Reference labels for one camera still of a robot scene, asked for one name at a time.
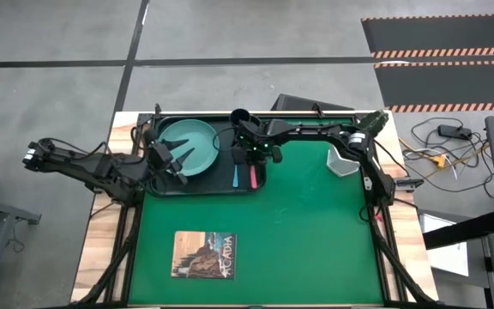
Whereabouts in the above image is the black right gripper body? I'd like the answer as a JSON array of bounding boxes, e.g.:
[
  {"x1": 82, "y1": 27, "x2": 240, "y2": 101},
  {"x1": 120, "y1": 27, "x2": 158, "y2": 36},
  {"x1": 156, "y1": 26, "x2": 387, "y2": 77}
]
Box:
[{"x1": 232, "y1": 120, "x2": 281, "y2": 167}]

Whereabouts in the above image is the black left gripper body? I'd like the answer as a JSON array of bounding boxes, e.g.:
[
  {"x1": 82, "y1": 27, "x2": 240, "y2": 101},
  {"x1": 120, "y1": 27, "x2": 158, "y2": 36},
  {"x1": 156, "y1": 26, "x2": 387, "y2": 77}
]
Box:
[{"x1": 143, "y1": 128, "x2": 190, "y2": 187}]

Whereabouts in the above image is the teal round plate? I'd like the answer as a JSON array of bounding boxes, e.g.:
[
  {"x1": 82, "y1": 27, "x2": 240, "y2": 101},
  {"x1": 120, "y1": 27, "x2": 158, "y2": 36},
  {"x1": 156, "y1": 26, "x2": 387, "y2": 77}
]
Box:
[{"x1": 157, "y1": 118, "x2": 221, "y2": 179}]

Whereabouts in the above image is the black ribbed cup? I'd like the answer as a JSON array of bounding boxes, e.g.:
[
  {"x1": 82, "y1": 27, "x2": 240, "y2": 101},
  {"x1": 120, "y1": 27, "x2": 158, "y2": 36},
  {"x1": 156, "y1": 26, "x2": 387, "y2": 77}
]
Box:
[{"x1": 228, "y1": 107, "x2": 262, "y2": 130}]

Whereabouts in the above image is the black rectangular tray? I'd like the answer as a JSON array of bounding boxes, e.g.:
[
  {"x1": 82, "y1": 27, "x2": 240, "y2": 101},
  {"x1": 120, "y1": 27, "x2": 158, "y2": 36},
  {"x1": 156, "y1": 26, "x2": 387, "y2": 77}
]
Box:
[{"x1": 145, "y1": 114, "x2": 270, "y2": 198}]

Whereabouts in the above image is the white plastic container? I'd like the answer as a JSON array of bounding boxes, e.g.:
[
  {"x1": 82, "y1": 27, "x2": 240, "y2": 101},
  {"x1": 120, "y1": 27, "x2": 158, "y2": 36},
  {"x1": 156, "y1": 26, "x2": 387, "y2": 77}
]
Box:
[{"x1": 326, "y1": 144, "x2": 361, "y2": 179}]

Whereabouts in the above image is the Acadia picture book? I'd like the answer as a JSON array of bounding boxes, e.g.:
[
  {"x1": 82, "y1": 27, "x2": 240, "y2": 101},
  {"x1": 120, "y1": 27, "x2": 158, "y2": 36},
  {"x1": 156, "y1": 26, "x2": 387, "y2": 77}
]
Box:
[{"x1": 170, "y1": 230, "x2": 238, "y2": 282}]

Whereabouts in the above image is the black power adapter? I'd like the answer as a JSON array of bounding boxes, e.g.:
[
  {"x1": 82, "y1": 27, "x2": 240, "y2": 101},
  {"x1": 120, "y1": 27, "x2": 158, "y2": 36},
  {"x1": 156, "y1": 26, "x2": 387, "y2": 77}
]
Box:
[{"x1": 437, "y1": 124, "x2": 473, "y2": 141}]

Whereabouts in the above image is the black mat orange striped edge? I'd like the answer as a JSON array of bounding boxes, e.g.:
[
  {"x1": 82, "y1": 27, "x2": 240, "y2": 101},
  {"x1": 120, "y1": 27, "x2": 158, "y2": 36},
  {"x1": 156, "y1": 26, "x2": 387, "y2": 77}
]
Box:
[
  {"x1": 359, "y1": 14, "x2": 494, "y2": 60},
  {"x1": 372, "y1": 59, "x2": 494, "y2": 114}
]

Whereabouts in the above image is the white board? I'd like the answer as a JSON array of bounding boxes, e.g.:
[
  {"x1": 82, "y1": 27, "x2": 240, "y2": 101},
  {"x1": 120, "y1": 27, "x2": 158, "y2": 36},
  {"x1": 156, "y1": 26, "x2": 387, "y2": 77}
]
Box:
[{"x1": 418, "y1": 211, "x2": 472, "y2": 278}]

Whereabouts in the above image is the black aluminium rig frame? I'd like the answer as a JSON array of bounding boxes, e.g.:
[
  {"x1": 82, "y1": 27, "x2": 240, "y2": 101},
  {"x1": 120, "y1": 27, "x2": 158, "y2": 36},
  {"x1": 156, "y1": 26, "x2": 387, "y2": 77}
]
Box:
[{"x1": 69, "y1": 102, "x2": 439, "y2": 309}]

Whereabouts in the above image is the black side bracket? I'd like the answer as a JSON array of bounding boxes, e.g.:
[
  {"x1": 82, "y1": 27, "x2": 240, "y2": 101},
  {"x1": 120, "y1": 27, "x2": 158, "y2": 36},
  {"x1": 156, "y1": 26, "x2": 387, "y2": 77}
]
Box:
[{"x1": 394, "y1": 176, "x2": 425, "y2": 191}]

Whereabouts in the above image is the black floor cable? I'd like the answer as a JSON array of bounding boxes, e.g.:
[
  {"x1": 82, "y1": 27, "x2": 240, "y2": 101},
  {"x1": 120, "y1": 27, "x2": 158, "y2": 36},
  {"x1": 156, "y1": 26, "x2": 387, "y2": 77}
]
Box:
[{"x1": 399, "y1": 117, "x2": 494, "y2": 201}]

